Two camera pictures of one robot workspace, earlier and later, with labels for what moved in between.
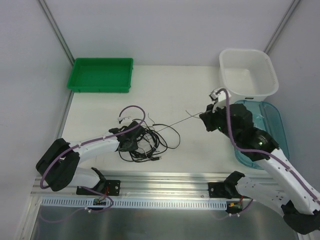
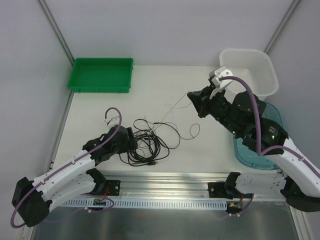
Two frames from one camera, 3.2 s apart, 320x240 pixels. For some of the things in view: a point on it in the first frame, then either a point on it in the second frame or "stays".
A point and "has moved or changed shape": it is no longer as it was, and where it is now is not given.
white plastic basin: [249, 75] stays
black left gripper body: [135, 135] stays
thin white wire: [183, 120] -> [171, 109]
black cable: [158, 138] has moved or changed shape
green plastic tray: [101, 75] stays
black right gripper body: [208, 120] -> [205, 100]
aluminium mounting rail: [151, 184] stays
